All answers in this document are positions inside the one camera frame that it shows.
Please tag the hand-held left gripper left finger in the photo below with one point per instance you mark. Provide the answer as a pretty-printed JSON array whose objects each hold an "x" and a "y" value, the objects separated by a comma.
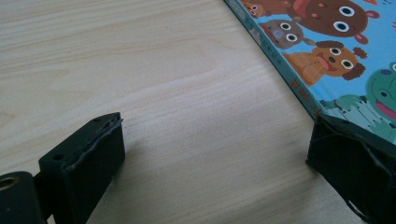
[{"x": 84, "y": 165}]

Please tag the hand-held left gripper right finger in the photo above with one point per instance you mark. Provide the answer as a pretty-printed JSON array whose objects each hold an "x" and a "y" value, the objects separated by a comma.
[{"x": 351, "y": 161}]

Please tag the colourful cartoon animal picture book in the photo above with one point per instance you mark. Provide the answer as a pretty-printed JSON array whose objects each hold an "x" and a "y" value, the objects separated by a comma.
[{"x": 336, "y": 49}]

